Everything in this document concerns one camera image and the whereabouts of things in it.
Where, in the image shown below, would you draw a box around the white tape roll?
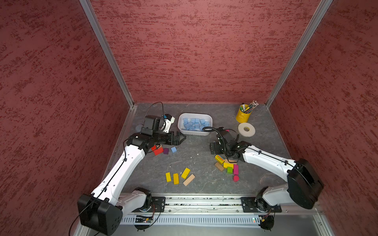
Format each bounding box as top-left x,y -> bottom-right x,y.
238,123 -> 256,137

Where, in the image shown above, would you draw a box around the magenta long block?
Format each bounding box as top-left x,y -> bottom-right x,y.
233,164 -> 239,176

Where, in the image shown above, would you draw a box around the yellow long block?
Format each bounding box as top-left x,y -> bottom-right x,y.
181,168 -> 191,180

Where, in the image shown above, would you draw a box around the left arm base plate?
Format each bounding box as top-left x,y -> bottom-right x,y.
147,196 -> 166,213

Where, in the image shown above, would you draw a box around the white plastic tray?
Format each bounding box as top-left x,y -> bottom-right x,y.
177,113 -> 213,136

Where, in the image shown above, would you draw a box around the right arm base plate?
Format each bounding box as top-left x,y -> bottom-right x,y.
240,197 -> 282,213

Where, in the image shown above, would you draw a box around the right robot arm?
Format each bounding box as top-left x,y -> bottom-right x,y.
202,126 -> 324,212

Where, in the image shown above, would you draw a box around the brown wooden block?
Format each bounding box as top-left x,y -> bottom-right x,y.
215,162 -> 225,172

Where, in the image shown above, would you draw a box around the long red block left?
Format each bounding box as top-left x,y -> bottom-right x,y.
153,147 -> 164,155

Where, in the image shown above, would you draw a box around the long tan wooden block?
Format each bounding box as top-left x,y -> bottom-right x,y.
183,174 -> 195,186

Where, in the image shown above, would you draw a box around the striped yellow block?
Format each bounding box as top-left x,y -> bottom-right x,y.
215,155 -> 225,165

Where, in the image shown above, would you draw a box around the yellow block right cluster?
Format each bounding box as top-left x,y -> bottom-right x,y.
223,162 -> 234,169

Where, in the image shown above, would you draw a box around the yellow pen holder can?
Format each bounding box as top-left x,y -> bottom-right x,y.
236,104 -> 250,123

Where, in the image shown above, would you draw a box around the pens in can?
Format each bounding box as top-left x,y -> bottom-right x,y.
239,101 -> 259,114

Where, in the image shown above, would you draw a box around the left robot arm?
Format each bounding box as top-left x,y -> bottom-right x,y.
77,114 -> 176,236

